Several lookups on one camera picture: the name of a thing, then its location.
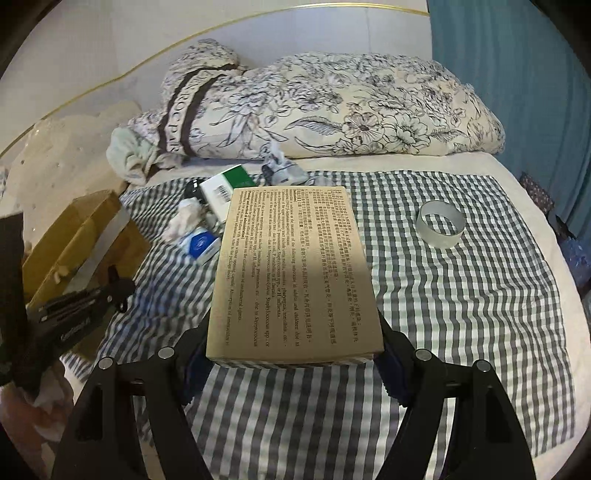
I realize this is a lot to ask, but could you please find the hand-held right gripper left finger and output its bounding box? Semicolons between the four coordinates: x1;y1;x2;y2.
50;318;219;480

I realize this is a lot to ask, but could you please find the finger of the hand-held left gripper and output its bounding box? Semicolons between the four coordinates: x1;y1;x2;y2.
31;266;138;324

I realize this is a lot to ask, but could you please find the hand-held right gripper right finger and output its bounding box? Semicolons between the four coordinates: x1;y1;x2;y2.
375;308;539;480

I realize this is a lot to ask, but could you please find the brown cardboard box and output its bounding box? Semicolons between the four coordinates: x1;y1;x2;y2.
21;189;151;365

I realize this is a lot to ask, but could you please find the blue and white box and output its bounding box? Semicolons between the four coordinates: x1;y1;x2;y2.
178;226;223;265

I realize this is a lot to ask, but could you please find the clear tape roll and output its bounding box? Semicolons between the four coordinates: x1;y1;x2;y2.
417;200;466;250

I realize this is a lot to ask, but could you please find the tan printed cardboard box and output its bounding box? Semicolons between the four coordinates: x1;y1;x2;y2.
205;186;387;368

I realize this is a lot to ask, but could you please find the green and white box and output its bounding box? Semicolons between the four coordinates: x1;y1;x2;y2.
199;165;253;226

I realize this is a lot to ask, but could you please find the grey checkered blanket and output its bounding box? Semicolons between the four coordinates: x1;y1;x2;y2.
62;171;576;480

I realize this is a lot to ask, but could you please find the crumpled white tissue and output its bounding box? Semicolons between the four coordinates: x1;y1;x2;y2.
161;198;206;243

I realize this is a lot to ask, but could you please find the pink white cloth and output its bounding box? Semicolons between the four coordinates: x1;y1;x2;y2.
0;381;77;467

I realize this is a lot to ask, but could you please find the mint green cloth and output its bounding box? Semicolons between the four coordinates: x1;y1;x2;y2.
106;127;160;182

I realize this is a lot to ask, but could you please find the cream tufted headboard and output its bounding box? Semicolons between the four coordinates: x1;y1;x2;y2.
0;102;145;259

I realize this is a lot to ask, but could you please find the cream mattress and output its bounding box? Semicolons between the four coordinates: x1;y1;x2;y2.
120;150;583;416

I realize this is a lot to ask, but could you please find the dark floral fabric bag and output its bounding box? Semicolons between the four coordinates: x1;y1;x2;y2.
518;172;556;216

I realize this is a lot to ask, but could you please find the floral cream duvet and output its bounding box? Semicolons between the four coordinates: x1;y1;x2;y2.
127;39;507;160

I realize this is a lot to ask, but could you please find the teal curtain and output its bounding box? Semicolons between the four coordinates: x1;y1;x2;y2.
427;0;591;241

